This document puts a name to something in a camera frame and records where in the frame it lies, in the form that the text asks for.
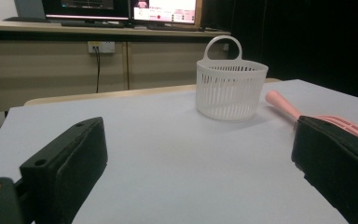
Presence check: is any wooden table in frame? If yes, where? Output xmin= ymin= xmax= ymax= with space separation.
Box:
xmin=22 ymin=77 xmax=282 ymax=107

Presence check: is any pink hairbrush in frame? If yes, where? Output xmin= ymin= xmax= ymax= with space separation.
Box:
xmin=265 ymin=90 xmax=358 ymax=147

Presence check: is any dark screen monitor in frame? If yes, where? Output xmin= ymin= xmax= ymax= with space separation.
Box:
xmin=41 ymin=0 xmax=131 ymax=22

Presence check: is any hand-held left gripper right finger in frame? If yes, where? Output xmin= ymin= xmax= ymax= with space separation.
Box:
xmin=291 ymin=115 xmax=358 ymax=224

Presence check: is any black keyboard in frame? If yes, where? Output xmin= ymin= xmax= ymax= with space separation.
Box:
xmin=60 ymin=20 xmax=127 ymax=29
xmin=145 ymin=24 xmax=206 ymax=33

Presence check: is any long beige desk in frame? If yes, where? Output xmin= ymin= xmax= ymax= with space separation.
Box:
xmin=0 ymin=20 xmax=232 ymax=115

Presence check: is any bright screen monitor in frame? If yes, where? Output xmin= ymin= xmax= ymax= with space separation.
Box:
xmin=130 ymin=0 xmax=203 ymax=26

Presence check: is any white slotted plastic basket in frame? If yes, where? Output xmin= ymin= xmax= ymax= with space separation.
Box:
xmin=195 ymin=35 xmax=269 ymax=122

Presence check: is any black curtain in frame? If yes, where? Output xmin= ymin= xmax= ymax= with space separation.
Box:
xmin=200 ymin=0 xmax=358 ymax=103

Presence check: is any white wall power outlet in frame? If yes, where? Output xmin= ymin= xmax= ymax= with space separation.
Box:
xmin=87 ymin=40 xmax=116 ymax=54

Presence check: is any grey box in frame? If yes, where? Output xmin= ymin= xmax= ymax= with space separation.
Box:
xmin=13 ymin=0 xmax=48 ymax=21

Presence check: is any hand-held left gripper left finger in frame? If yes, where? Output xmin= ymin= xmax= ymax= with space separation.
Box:
xmin=19 ymin=117 xmax=109 ymax=224

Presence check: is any black power cable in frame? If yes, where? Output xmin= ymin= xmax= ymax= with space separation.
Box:
xmin=93 ymin=46 xmax=103 ymax=93

